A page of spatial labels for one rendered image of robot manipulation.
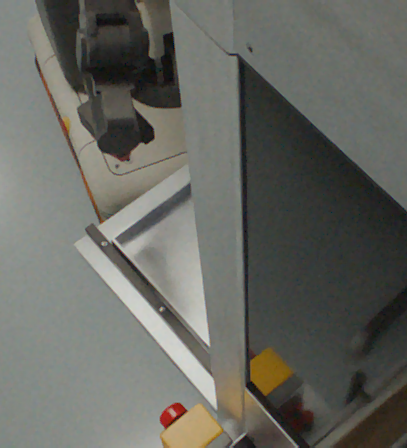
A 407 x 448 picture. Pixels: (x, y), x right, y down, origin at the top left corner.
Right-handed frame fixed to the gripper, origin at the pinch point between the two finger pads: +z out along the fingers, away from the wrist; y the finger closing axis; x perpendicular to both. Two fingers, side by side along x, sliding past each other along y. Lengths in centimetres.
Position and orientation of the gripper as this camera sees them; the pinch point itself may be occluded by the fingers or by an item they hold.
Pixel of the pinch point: (123, 155)
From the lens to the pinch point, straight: 140.6
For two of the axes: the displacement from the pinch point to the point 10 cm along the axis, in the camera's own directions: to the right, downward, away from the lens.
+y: 6.3, 6.8, -3.8
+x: 7.7, -5.7, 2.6
